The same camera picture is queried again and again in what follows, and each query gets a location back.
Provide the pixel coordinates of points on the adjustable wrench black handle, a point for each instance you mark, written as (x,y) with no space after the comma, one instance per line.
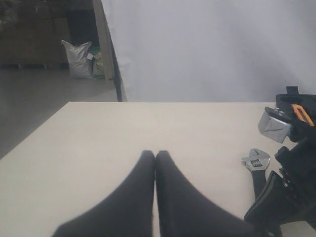
(257,163)

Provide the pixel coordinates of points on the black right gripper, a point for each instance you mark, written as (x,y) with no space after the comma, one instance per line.
(298,168)

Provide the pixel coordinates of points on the green and tan bag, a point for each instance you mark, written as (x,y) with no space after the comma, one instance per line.
(98,68)

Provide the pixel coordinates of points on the black plastic tool case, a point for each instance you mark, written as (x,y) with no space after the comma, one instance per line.
(292,96)

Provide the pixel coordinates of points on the white woven sack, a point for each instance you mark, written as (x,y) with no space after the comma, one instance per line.
(79,60)

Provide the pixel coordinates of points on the orange utility knife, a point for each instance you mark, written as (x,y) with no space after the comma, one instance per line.
(302,115)

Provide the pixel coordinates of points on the brown wooden crates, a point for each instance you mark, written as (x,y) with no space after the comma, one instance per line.
(31,32)

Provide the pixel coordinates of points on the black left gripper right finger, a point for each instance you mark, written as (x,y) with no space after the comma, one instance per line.
(185,212)

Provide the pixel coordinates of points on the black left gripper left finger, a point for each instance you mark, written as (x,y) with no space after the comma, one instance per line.
(126,212)

